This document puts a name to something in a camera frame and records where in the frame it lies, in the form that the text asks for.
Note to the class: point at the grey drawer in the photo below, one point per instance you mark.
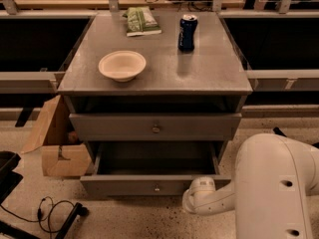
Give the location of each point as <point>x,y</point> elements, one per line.
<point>141,168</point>
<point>94,127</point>

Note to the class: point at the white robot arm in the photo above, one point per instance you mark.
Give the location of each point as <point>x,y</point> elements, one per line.
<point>273,177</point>

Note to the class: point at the grey top drawer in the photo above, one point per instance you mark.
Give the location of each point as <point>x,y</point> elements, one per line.
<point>94,127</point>

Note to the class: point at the grey drawer cabinet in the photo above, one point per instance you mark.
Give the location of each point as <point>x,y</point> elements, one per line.
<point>209,80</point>

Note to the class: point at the black stand leg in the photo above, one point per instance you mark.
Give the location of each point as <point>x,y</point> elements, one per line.
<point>78,210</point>

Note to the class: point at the brown cardboard box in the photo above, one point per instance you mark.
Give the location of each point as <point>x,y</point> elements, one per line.
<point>52,134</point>

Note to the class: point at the white paper bowl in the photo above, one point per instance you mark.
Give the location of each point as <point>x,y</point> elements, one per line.
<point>122,66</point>

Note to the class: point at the blue soda can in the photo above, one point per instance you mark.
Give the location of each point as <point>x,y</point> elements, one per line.
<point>187,27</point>

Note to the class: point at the green snack bag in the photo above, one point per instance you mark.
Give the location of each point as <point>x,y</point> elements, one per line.
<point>141,21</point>

